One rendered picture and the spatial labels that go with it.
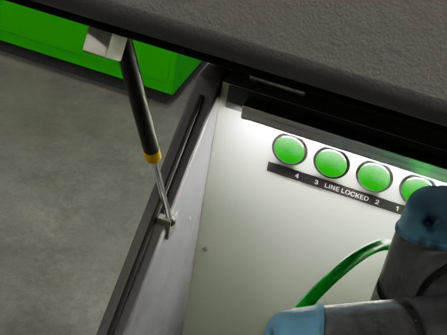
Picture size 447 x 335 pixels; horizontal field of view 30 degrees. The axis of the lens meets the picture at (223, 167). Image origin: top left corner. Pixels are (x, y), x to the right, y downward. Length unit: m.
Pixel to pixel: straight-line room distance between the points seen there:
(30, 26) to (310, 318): 3.36
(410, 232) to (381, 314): 0.11
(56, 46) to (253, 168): 2.75
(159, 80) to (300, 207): 2.55
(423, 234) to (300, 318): 0.15
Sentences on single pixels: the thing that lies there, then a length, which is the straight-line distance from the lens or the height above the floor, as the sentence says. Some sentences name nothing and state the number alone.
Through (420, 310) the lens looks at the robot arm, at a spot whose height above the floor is 1.58.
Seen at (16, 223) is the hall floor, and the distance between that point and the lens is 3.09.
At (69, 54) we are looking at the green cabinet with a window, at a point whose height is 0.12.
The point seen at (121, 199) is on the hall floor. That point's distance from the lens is 3.21.
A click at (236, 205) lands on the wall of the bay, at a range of 1.23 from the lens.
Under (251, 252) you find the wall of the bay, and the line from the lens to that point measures 1.28.
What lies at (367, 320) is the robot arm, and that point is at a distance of 0.63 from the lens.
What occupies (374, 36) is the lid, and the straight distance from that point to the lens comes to 0.17.
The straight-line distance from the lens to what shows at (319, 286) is 0.87.
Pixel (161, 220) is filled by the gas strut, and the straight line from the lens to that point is 1.09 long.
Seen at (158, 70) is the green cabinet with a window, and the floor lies 0.19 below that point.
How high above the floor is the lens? 2.02
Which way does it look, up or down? 36 degrees down
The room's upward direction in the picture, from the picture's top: 10 degrees clockwise
